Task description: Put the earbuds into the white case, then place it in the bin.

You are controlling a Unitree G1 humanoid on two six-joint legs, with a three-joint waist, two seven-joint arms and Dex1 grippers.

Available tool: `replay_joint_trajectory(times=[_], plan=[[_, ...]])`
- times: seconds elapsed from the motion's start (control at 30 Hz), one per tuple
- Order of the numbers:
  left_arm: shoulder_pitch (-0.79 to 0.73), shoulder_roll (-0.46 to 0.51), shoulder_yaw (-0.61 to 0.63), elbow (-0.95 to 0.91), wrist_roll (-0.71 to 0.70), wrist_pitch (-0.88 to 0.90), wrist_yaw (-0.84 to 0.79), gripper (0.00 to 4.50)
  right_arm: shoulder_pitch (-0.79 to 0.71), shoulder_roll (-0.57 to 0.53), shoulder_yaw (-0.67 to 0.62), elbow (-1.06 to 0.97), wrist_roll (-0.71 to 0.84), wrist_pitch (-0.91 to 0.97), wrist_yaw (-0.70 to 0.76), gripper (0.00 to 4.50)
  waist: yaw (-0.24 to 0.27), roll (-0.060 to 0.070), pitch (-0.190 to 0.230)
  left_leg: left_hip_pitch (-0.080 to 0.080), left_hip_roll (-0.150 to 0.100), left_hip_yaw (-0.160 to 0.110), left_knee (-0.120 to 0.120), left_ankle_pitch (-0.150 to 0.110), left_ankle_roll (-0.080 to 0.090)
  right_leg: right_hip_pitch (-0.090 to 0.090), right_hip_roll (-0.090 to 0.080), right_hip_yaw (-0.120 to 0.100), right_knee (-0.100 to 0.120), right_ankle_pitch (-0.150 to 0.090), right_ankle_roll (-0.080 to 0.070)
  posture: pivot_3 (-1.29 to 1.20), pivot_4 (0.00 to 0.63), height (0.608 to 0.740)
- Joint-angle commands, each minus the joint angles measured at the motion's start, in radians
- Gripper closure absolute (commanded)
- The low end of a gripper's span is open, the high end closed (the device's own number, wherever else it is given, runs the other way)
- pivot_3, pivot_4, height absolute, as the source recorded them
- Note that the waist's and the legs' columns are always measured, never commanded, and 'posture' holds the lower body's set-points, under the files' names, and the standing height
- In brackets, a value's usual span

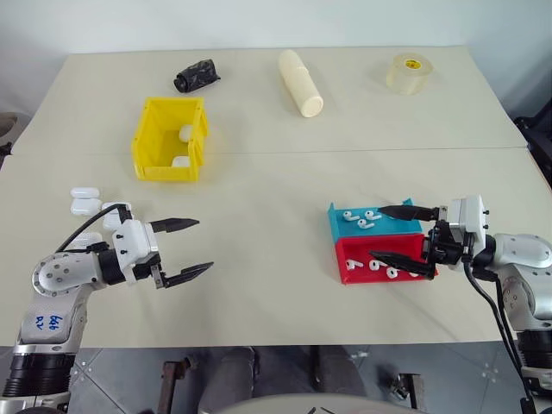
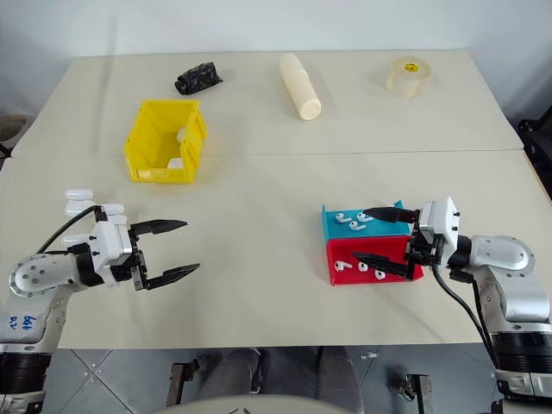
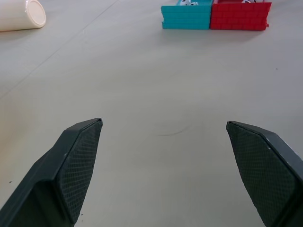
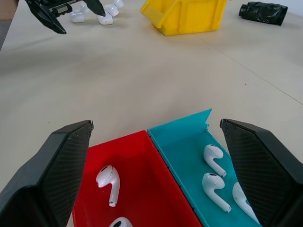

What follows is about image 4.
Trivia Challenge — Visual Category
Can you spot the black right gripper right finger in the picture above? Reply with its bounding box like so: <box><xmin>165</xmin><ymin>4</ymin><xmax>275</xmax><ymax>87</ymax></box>
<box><xmin>219</xmin><ymin>118</ymin><xmax>303</xmax><ymax>227</ymax></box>

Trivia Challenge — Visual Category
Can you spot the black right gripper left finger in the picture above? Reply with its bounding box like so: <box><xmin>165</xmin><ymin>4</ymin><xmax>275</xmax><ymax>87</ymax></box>
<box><xmin>0</xmin><ymin>120</ymin><xmax>95</xmax><ymax>227</ymax></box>

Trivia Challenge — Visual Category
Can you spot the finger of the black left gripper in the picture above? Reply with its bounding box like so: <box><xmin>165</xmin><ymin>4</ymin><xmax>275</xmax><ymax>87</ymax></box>
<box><xmin>25</xmin><ymin>0</ymin><xmax>67</xmax><ymax>35</ymax></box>
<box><xmin>88</xmin><ymin>0</ymin><xmax>106</xmax><ymax>17</ymax></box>

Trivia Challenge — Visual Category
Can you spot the yellow plastic bin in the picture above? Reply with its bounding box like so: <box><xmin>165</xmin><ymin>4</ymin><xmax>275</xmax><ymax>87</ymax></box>
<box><xmin>140</xmin><ymin>0</ymin><xmax>228</xmax><ymax>36</ymax></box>

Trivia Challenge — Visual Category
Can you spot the teal plastic tray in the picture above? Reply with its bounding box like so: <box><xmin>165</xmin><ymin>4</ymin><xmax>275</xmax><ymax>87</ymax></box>
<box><xmin>147</xmin><ymin>108</ymin><xmax>262</xmax><ymax>227</ymax></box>

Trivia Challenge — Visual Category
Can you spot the red plastic tray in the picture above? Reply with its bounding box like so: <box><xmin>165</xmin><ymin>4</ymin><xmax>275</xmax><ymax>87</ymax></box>
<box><xmin>71</xmin><ymin>130</ymin><xmax>203</xmax><ymax>227</ymax></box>

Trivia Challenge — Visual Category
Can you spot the black rolled plastic bag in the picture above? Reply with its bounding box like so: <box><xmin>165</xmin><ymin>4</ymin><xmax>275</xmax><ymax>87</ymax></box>
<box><xmin>238</xmin><ymin>1</ymin><xmax>289</xmax><ymax>26</ymax></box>

